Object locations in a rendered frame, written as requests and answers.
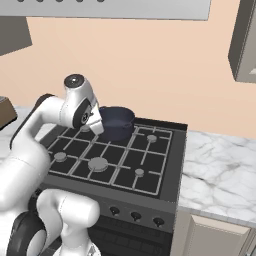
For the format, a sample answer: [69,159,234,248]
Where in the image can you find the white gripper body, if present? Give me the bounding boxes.
[87,110,105,136]

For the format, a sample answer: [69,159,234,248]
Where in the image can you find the dark blue pot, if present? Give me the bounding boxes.
[98,106,136,143]

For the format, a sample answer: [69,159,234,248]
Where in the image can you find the black gas stove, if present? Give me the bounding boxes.
[39,116,189,235]

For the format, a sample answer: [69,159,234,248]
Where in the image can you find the black stove knob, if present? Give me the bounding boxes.
[152,216,165,228]
[109,206,121,217]
[130,211,142,222]

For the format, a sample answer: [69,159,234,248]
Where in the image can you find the brown wooden box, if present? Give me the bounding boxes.
[0,96,19,130]

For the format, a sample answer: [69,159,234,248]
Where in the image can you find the grey range hood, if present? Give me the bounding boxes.
[0,0,213,22]

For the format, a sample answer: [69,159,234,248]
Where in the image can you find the black oven door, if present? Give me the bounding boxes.
[87,215,175,256]

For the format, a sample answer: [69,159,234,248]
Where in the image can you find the beige base cupboard door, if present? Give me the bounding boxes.
[245,229,256,256]
[185,214,252,256]

